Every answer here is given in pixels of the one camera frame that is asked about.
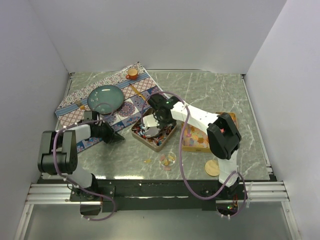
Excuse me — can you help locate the teal ceramic plate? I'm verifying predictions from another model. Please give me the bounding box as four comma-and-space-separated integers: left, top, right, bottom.
87, 85, 124, 115

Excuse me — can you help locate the gold tin with lollipops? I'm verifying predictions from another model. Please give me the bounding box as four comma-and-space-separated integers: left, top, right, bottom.
131, 119, 177, 152

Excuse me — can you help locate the gold tin with popsicle candies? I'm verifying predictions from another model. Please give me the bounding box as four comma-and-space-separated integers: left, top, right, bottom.
181, 124, 211, 153

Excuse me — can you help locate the metal candy scoop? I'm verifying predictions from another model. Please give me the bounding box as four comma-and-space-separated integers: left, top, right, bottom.
145, 126, 162, 138

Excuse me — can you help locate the gold tin with gummy candies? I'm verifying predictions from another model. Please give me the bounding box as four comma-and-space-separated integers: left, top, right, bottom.
215, 111, 238, 128

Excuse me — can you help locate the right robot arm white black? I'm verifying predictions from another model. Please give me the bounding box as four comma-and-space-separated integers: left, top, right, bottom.
144, 91, 242, 200

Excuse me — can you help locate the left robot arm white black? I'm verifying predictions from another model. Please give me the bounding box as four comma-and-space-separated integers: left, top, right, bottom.
37, 110, 125, 201

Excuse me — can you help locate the gold knife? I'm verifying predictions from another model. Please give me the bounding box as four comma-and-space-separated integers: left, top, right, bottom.
129, 84, 146, 101

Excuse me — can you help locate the patterned placemat cloth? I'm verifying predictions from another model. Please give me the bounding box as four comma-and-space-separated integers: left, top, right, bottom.
54, 61, 166, 152

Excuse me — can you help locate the spilled popsicle candy on table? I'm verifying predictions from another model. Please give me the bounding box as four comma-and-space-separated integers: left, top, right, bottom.
144, 158, 152, 164

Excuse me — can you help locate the clear glass jar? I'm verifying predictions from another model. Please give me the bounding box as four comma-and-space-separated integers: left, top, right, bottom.
159, 151, 177, 171

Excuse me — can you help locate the orange cup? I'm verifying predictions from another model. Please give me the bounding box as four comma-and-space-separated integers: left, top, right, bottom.
126, 68, 139, 80

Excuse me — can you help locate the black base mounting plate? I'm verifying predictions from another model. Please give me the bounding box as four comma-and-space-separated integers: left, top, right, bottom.
69, 179, 247, 216

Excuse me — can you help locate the wooden jar lid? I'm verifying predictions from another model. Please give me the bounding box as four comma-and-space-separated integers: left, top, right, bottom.
204, 159, 220, 177

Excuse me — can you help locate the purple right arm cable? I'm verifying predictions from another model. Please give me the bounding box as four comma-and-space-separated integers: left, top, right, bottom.
140, 90, 250, 218

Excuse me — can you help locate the aluminium rail frame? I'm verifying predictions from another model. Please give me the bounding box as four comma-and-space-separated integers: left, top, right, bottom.
25, 182, 290, 205

